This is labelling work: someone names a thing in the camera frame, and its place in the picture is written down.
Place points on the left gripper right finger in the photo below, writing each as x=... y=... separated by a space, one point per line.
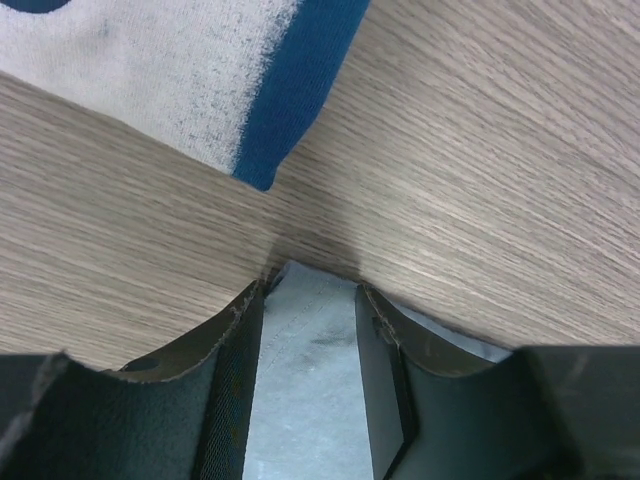
x=384 y=329

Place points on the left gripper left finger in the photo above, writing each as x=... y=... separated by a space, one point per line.
x=188 y=403

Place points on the grey-blue t shirt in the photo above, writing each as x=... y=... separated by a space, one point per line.
x=308 y=417

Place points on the folded blue printed t shirt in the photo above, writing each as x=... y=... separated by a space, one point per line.
x=232 y=84

